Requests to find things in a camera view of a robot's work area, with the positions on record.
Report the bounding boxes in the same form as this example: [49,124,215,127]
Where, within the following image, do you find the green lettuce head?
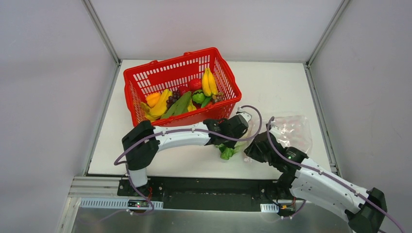
[215,142,247,160]

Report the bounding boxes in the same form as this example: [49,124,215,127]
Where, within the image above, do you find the clear zip top bag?
[241,111,313,163]

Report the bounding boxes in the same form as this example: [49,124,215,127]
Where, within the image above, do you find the red plastic shopping basket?
[123,47,242,128]

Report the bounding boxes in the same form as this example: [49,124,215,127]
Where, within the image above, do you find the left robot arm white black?
[121,112,252,197]

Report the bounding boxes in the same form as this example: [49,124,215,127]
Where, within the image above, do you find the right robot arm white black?
[244,133,387,233]

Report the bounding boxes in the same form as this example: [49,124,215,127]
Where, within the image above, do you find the small brown grape bunch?
[211,92,224,104]

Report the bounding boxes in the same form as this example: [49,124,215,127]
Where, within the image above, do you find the yellow banana bunch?
[201,67,218,97]

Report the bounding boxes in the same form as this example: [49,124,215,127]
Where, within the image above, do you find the green bell pepper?
[192,89,206,104]

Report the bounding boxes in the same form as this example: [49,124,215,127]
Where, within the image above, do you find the green leafy vegetable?
[160,91,192,119]

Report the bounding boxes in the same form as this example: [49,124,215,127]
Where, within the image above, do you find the red apple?
[188,78,202,92]

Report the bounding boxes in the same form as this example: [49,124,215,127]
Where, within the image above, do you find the dark red fruit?
[177,85,190,96]

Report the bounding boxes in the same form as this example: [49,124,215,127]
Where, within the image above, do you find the dark purple grape bunch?
[166,91,181,109]

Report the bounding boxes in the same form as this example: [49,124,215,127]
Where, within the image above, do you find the yellow starfruit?
[140,89,172,121]

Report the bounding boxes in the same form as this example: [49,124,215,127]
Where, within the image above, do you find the orange bell pepper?
[146,92,161,108]

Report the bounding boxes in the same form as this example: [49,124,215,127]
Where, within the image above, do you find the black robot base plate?
[117,177,298,216]

